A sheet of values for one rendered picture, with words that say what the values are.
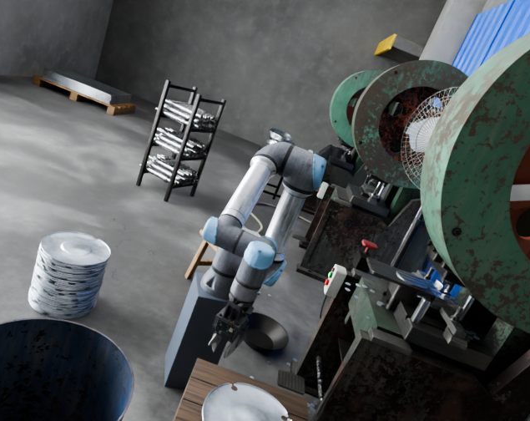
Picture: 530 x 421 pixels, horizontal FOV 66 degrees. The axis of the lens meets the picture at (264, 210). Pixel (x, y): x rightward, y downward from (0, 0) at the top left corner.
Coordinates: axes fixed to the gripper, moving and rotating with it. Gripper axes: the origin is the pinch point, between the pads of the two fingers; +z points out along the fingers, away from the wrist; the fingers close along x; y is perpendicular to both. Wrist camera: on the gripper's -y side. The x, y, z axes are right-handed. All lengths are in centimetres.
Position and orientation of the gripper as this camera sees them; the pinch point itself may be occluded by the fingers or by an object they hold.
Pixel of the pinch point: (221, 349)
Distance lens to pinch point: 126.3
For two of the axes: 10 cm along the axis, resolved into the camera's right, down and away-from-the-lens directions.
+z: -3.6, 8.9, 2.9
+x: 8.7, 4.3, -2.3
